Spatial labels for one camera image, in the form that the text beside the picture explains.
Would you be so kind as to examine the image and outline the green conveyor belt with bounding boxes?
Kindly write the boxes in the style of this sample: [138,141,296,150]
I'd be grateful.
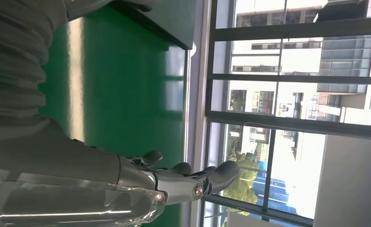
[38,6,189,227]

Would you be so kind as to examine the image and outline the aluminium conveyor rail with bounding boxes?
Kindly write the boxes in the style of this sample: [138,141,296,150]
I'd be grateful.
[182,42,194,227]

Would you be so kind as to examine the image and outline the dark window frame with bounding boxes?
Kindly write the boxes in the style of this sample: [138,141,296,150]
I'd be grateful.
[199,0,371,227]

